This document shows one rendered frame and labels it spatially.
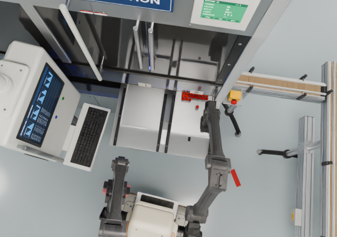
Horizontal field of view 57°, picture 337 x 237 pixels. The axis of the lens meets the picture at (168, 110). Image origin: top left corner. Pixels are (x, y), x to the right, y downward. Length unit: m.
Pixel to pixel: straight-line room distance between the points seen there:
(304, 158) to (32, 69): 2.01
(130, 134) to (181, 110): 0.39
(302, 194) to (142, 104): 1.37
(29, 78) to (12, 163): 1.74
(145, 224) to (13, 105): 0.81
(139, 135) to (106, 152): 0.95
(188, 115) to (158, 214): 0.79
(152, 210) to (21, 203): 1.79
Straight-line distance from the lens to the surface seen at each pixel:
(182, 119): 2.12
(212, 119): 1.62
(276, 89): 2.27
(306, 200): 2.63
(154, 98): 2.15
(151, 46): 1.38
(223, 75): 1.73
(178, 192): 2.94
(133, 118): 2.12
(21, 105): 1.59
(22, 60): 1.65
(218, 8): 1.16
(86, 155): 2.19
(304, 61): 3.54
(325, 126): 2.35
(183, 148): 2.08
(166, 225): 1.57
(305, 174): 2.63
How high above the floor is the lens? 2.94
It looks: 75 degrees down
